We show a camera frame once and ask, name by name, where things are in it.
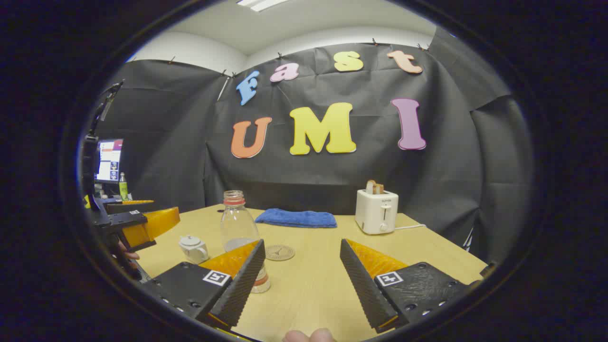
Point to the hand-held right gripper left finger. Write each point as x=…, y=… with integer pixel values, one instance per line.
x=242, y=285

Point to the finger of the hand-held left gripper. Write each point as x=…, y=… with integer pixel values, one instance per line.
x=128, y=219
x=118, y=208

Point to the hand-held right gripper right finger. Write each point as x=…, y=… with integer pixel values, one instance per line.
x=363, y=289

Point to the round brown coaster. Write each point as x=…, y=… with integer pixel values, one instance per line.
x=280, y=252

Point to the white ceramic teacup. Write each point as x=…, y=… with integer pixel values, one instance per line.
x=195, y=254

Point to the clear plastic water bottle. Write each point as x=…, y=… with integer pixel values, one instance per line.
x=237, y=223

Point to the white teacup lid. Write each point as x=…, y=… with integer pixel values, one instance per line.
x=190, y=241

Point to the green drink bottle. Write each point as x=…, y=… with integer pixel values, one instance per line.
x=123, y=189

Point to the computer monitor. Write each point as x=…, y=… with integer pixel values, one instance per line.
x=109, y=161

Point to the white toaster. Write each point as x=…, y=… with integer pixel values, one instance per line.
x=375, y=213

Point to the blue folded towel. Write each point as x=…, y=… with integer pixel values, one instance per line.
x=297, y=218

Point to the bread slice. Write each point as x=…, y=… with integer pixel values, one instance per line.
x=374, y=187

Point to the ceiling light panel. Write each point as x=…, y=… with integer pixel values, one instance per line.
x=261, y=4

